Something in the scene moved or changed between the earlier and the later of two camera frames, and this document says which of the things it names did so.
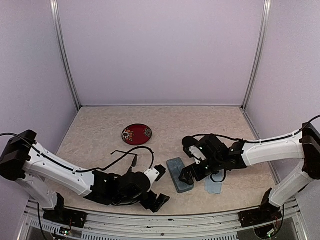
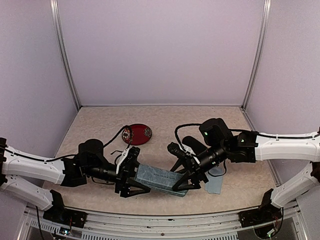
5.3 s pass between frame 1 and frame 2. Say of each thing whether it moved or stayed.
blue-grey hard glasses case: moved
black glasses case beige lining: stayed
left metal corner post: stayed
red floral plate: stayed
